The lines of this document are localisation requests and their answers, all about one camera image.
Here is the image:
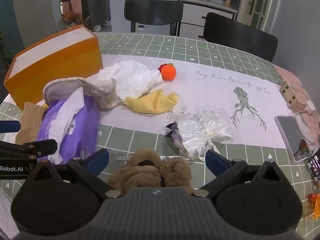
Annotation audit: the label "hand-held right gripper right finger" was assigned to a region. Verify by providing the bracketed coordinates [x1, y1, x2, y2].
[194, 150, 290, 199]

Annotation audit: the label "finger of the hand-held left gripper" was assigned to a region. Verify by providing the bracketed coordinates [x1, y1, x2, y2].
[0, 139, 58, 161]
[0, 120, 21, 133]

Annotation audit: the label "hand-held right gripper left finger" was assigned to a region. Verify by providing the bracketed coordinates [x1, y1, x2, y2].
[26, 149, 121, 199]

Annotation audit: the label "brown plush toy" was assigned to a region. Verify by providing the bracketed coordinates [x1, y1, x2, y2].
[107, 149, 194, 202]

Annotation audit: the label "yellow cloth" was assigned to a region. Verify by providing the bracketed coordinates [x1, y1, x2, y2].
[124, 89, 180, 116]

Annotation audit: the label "orange cardboard box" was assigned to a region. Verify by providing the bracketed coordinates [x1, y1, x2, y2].
[4, 25, 103, 111]

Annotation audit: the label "white paper towel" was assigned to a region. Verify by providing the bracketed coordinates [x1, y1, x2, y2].
[96, 60, 163, 103]

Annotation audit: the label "brown woven mat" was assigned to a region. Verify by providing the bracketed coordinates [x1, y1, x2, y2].
[15, 102, 48, 145]

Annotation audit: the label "clear plastic bag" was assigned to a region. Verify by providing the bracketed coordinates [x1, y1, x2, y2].
[172, 106, 236, 160]

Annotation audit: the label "purple tissue pack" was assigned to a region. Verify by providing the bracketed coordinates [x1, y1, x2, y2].
[36, 89, 101, 165]

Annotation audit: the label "purple fabric piece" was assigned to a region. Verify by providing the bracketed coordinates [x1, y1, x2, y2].
[165, 121, 184, 153]

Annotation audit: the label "grey plush cloth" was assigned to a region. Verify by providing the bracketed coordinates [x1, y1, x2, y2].
[43, 78, 121, 110]

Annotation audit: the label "potted plant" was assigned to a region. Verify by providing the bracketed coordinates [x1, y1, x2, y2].
[0, 30, 13, 67]

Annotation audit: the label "white phone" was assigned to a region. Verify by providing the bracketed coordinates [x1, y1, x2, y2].
[274, 116, 312, 162]

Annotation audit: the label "orange crochet ball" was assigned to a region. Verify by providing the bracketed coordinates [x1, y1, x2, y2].
[157, 63, 177, 81]

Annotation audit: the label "clear plastic container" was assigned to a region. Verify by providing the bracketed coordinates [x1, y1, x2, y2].
[295, 101, 320, 146]

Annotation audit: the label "wooden perforated box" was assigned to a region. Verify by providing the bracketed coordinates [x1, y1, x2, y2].
[280, 81, 309, 111]

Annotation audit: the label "phone with lit screen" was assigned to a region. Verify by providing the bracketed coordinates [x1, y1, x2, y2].
[307, 148, 320, 181]

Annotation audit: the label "orange snack wrapper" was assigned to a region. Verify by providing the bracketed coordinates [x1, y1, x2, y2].
[307, 192, 320, 218]

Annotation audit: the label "pink cloth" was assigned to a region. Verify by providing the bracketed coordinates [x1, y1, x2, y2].
[272, 64, 320, 133]

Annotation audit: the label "black chair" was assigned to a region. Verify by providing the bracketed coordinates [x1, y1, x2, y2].
[203, 12, 278, 63]
[124, 0, 184, 37]

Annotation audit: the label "white shoes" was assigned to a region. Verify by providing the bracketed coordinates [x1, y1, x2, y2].
[93, 18, 112, 31]

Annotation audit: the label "pink bag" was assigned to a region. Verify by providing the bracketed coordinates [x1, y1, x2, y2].
[62, 0, 82, 22]

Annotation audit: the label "white counter cabinet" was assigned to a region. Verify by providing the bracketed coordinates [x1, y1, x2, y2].
[179, 0, 238, 39]

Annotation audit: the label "dark cabinet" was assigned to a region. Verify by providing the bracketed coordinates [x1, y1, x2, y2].
[80, 0, 112, 32]

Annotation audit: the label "white glazed door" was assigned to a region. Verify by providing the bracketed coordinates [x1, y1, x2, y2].
[237, 0, 273, 30]

